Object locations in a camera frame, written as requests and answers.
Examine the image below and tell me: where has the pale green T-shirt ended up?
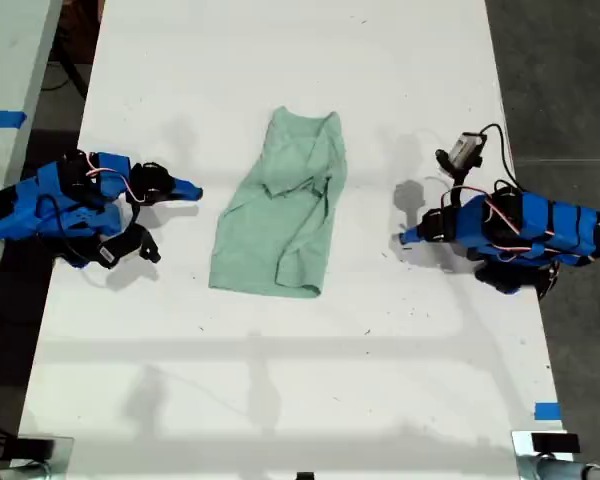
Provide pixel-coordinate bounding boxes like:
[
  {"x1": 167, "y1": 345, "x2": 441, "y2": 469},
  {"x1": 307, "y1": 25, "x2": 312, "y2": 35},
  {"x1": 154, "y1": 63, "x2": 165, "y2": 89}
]
[{"x1": 208, "y1": 105, "x2": 349, "y2": 301}]

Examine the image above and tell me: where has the white side table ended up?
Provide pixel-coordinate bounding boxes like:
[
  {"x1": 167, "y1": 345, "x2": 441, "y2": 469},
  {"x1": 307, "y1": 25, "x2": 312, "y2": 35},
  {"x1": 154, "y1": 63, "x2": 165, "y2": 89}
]
[{"x1": 0, "y1": 0, "x2": 64, "y2": 314}]

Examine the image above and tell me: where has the short blue tape strip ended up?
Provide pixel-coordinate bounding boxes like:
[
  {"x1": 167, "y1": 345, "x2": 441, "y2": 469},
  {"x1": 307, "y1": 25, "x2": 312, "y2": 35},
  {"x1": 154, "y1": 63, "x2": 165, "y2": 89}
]
[{"x1": 533, "y1": 401, "x2": 563, "y2": 422}]

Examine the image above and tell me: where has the silver table clamp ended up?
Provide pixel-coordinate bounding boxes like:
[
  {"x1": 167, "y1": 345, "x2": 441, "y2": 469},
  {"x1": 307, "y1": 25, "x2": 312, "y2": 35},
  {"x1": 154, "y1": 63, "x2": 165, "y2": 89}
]
[
  {"x1": 0, "y1": 435, "x2": 76, "y2": 480},
  {"x1": 510, "y1": 428, "x2": 600, "y2": 480}
]

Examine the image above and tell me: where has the small black box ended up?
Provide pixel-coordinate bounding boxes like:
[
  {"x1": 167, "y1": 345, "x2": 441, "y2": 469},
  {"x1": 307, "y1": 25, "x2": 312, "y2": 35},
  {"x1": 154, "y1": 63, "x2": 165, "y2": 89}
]
[
  {"x1": 15, "y1": 438, "x2": 55, "y2": 459},
  {"x1": 531, "y1": 432, "x2": 581, "y2": 454}
]

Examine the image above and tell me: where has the grey black camera box on stalk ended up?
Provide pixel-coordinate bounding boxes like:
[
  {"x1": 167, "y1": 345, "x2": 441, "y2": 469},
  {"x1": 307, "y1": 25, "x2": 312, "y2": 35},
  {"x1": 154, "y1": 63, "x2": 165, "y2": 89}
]
[{"x1": 434, "y1": 131, "x2": 487, "y2": 190}]

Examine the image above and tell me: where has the black camera cable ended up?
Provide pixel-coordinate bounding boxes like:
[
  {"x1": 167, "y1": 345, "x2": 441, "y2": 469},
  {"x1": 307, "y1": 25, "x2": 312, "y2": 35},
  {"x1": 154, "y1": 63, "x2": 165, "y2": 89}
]
[{"x1": 478, "y1": 123, "x2": 526, "y2": 194}]

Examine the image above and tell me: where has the dark floor cable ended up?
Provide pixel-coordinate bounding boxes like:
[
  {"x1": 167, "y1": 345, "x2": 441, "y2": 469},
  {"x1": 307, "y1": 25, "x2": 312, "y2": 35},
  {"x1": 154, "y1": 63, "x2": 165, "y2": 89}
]
[{"x1": 41, "y1": 44, "x2": 89, "y2": 99}]

